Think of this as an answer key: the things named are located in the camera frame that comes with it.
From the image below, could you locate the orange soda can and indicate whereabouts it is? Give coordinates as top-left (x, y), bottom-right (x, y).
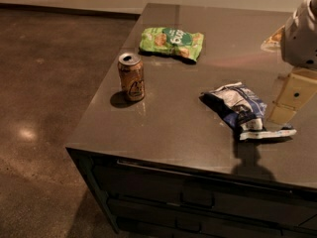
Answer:
top-left (118, 53), bottom-right (145, 102)

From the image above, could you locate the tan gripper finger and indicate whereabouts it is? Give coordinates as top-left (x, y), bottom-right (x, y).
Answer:
top-left (261, 26), bottom-right (285, 52)
top-left (268, 67), bottom-right (317, 125)

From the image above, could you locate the blue chip bag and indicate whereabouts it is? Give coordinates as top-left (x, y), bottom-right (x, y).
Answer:
top-left (200, 82), bottom-right (296, 141)

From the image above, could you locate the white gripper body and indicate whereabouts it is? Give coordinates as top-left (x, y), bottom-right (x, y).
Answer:
top-left (281, 0), bottom-right (317, 68)

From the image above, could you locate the green rice chip bag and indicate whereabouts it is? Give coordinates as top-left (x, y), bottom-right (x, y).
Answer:
top-left (139, 27), bottom-right (204, 62)

